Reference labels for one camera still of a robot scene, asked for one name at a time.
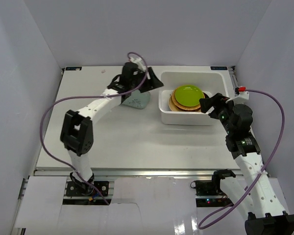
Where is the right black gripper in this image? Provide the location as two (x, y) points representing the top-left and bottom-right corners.
(199, 94), (240, 135)

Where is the woven orange round plate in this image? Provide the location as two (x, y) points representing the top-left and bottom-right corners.
(171, 89), (201, 112)

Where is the lime green round plate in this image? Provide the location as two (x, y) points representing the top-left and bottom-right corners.
(174, 85), (205, 107)

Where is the teal rectangular divided plate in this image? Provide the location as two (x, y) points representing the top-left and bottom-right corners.
(122, 90), (150, 109)

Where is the tan yellow round plate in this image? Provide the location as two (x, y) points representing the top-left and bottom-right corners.
(169, 98), (200, 112)

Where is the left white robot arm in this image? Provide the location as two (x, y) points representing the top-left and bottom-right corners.
(60, 62), (164, 195)

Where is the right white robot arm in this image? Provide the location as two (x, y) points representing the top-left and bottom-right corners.
(199, 92), (294, 235)

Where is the white plastic bin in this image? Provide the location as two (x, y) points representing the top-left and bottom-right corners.
(159, 70), (234, 126)

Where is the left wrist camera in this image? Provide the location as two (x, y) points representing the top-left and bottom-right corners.
(127, 55), (147, 72)

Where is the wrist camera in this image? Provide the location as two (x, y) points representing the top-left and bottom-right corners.
(226, 86), (249, 104)
(127, 55), (147, 72)

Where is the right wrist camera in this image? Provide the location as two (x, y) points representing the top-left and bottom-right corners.
(226, 86), (249, 104)

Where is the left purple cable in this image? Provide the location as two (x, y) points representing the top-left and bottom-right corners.
(40, 51), (147, 205)

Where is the purple cable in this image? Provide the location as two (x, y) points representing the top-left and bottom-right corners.
(40, 51), (147, 205)
(197, 89), (285, 230)

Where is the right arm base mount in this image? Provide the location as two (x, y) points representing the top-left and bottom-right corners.
(190, 169), (236, 207)

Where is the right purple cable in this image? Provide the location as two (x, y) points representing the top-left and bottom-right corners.
(197, 89), (285, 230)

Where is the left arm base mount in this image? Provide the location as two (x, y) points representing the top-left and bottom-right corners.
(63, 173), (111, 206)

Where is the aluminium table frame rail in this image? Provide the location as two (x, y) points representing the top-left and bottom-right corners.
(18, 65), (269, 206)

